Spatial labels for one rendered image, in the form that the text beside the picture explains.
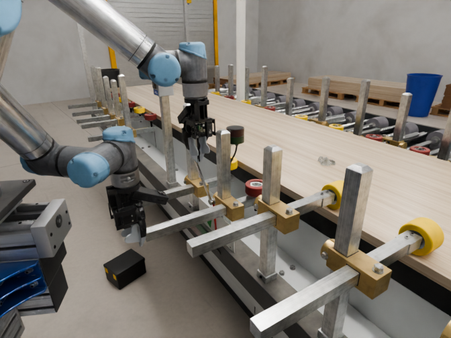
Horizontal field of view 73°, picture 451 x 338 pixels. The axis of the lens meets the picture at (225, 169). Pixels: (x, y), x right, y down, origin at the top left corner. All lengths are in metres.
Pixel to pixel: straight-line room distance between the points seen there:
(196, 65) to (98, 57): 7.80
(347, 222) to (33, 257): 0.72
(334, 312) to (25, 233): 0.74
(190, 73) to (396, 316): 0.87
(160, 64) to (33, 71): 7.71
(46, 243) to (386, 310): 0.90
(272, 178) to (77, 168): 0.46
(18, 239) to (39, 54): 7.66
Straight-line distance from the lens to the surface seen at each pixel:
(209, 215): 1.02
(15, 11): 0.54
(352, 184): 0.63
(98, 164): 0.72
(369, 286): 0.69
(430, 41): 8.21
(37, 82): 8.44
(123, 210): 0.88
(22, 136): 0.75
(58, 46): 8.47
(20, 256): 0.90
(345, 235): 0.68
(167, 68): 0.75
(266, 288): 0.99
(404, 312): 0.99
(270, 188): 0.82
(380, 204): 1.08
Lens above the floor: 1.39
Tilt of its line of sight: 24 degrees down
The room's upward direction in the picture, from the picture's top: 1 degrees counter-clockwise
